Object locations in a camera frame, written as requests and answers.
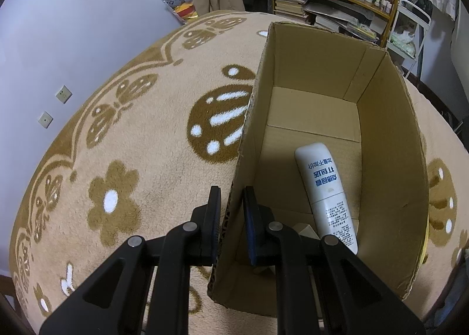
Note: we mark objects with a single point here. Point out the white rolling cart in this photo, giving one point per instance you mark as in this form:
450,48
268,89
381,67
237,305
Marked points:
406,38

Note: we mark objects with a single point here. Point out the cardboard box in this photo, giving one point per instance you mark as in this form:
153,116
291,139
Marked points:
395,159

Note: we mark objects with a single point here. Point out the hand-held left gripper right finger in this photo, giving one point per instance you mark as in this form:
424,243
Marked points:
251,227

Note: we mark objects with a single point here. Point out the beige patterned carpet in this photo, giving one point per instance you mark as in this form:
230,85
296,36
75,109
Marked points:
146,144

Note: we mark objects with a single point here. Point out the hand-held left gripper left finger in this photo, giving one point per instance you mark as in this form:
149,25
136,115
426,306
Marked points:
214,227

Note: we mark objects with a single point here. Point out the stack of books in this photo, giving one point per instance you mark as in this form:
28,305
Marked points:
289,3

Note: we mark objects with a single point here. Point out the pile of magazines and papers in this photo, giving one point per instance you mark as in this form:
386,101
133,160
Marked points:
340,16

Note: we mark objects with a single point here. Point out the white wall socket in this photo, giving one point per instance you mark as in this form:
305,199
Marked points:
45,119
63,94

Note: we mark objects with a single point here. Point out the white tube bottle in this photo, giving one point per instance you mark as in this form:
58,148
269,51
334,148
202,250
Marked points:
322,181

